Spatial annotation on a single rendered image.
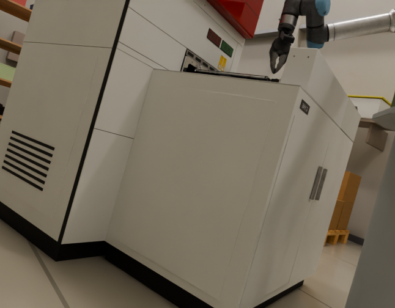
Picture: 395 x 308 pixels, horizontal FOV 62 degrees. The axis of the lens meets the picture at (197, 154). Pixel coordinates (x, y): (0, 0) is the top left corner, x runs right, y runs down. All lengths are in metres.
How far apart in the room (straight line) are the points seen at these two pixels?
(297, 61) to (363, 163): 3.50
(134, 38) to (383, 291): 1.17
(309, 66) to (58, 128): 0.96
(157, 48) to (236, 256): 0.86
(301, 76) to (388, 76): 3.71
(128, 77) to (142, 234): 0.60
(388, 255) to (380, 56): 4.02
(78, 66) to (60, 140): 0.30
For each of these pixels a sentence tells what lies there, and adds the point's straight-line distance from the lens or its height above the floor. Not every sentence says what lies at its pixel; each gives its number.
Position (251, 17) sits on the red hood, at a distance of 1.92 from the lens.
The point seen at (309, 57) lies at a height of 0.93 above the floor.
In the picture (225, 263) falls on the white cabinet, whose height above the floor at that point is 0.23.
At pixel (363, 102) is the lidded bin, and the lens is 4.19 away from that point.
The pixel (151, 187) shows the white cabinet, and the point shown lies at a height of 0.36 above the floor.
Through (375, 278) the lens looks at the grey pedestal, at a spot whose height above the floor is 0.33.
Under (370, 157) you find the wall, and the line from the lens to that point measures 4.56.
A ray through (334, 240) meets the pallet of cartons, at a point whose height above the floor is 0.05.
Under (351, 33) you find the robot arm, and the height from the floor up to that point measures 1.21.
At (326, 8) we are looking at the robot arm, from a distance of 1.57.
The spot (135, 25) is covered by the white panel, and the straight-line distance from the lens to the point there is 1.34.
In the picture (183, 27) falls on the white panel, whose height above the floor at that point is 1.05.
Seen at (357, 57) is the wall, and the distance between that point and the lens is 5.10.
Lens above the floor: 0.54
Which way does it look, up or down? 1 degrees down
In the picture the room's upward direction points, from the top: 16 degrees clockwise
